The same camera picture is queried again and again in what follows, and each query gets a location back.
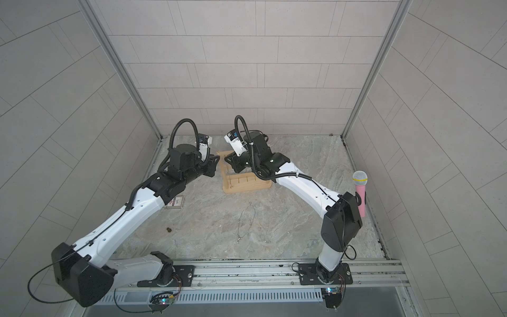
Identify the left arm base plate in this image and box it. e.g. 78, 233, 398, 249
137, 265, 195, 287

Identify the green circuit board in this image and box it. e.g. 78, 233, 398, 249
321, 287, 343, 310
149, 291, 176, 313

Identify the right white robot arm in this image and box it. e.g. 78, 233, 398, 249
224, 115, 363, 284

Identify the aluminium mounting rail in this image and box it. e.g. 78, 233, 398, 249
94, 259, 409, 292

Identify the wooden jewelry display stand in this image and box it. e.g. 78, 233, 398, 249
217, 151, 272, 194

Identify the pink toy microphone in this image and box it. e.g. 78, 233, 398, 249
353, 170, 368, 218

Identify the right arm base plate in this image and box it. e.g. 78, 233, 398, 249
292, 261, 353, 285

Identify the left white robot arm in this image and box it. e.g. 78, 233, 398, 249
51, 118, 220, 307

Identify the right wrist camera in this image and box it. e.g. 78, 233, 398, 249
224, 130, 248, 157

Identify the left green circuit board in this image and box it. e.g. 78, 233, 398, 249
149, 291, 176, 313

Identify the small card box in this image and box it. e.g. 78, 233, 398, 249
165, 195, 184, 209

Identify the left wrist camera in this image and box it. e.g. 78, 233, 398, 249
198, 133, 213, 161

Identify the right green circuit board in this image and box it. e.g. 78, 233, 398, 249
321, 287, 343, 310

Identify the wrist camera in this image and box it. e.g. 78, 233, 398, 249
198, 133, 213, 161
224, 130, 248, 157

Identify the white ventilation grille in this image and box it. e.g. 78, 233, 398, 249
97, 289, 323, 306

